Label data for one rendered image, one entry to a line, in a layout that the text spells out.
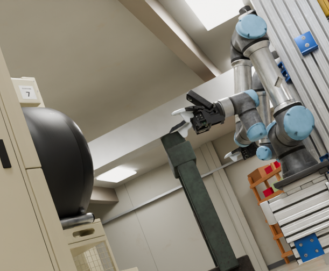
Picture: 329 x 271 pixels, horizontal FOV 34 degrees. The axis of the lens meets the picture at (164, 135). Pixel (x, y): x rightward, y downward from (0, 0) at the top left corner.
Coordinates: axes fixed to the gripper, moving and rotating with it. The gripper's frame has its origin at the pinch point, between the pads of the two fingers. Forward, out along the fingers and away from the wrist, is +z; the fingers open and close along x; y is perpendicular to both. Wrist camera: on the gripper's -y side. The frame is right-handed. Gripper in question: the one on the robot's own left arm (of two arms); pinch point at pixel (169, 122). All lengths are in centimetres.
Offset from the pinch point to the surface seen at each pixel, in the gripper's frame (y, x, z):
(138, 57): -325, 466, -111
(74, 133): -19.6, 22.0, 33.2
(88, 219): 12, 38, 40
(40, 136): -18, 11, 46
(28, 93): -72, 66, 46
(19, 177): 27, -58, 53
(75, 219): 12, 33, 44
